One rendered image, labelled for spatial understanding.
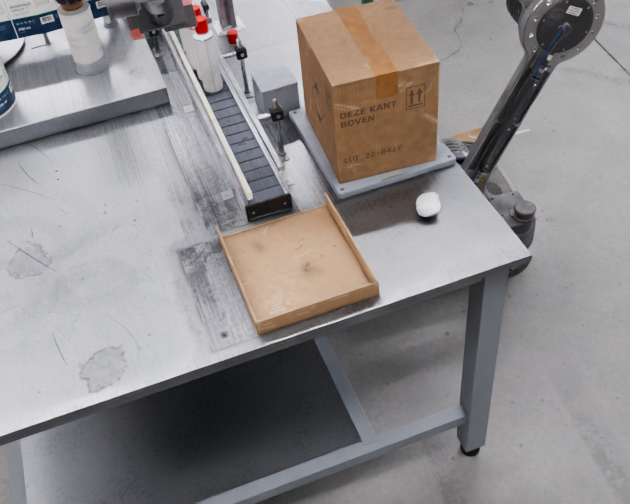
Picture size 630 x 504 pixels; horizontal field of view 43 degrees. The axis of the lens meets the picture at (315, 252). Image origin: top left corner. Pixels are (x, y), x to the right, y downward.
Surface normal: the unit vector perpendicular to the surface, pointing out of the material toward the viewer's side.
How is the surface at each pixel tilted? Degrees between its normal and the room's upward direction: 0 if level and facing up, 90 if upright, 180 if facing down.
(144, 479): 0
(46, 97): 0
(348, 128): 90
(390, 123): 90
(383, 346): 0
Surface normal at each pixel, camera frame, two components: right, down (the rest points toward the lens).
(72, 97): -0.08, -0.70
